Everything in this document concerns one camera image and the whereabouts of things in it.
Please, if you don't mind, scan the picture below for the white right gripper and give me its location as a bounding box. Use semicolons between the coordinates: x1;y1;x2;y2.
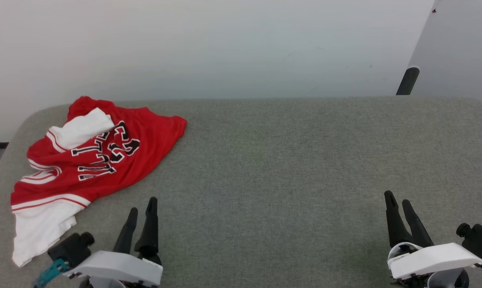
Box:
384;190;482;288

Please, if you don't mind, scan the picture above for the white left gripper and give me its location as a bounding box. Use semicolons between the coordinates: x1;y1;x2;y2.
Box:
63;197;163;288

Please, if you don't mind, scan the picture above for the red and white basketball jersey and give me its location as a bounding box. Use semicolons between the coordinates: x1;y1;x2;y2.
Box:
10;95;188;268

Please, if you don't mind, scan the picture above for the black round pole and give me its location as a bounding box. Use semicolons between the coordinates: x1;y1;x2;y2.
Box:
396;67;420;96

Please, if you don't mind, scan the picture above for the white cable loop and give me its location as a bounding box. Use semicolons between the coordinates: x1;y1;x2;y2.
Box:
387;242;424;261

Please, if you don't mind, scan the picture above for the teal left camera connector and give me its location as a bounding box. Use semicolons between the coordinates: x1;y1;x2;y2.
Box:
32;258;69;288

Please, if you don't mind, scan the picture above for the light grey wall panel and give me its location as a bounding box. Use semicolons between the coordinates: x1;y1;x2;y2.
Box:
409;0;482;104

